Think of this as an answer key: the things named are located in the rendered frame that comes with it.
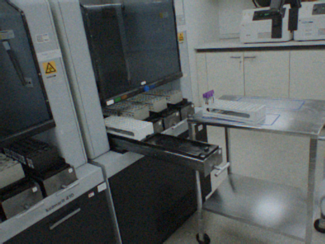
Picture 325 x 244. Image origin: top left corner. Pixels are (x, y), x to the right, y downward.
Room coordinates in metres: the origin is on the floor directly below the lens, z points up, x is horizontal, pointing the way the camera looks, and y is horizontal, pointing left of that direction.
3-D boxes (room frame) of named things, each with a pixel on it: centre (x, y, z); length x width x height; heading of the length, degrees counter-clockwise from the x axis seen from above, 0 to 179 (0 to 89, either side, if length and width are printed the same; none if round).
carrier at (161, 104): (1.60, 0.01, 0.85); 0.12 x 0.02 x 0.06; 136
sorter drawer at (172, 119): (1.76, 0.18, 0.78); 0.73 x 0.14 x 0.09; 47
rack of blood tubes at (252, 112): (1.34, -0.34, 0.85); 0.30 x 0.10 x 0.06; 44
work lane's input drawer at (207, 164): (1.23, 0.06, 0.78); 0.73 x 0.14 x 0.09; 47
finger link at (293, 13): (0.99, -0.47, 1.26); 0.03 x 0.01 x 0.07; 46
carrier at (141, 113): (1.49, 0.11, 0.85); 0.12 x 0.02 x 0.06; 137
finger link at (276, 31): (0.90, -0.37, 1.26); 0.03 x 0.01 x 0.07; 46
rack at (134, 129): (1.35, 0.19, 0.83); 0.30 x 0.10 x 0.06; 47
